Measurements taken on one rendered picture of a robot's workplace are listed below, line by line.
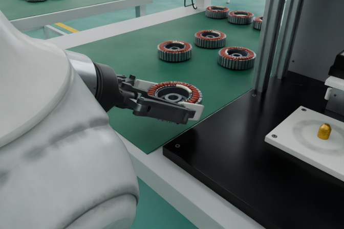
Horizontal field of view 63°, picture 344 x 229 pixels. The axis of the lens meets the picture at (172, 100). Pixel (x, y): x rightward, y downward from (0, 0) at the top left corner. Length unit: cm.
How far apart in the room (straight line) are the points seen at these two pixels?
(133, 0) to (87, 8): 32
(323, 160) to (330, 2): 39
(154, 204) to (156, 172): 91
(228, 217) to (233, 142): 15
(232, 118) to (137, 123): 20
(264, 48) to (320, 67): 19
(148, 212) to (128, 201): 122
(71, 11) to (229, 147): 126
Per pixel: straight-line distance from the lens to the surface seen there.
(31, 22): 155
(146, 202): 143
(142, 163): 53
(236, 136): 56
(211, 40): 100
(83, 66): 37
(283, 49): 77
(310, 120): 63
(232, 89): 75
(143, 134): 58
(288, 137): 56
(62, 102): 17
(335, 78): 58
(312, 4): 80
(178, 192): 48
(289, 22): 75
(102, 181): 16
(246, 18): 131
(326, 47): 80
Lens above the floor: 111
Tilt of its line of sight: 31 degrees down
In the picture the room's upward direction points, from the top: straight up
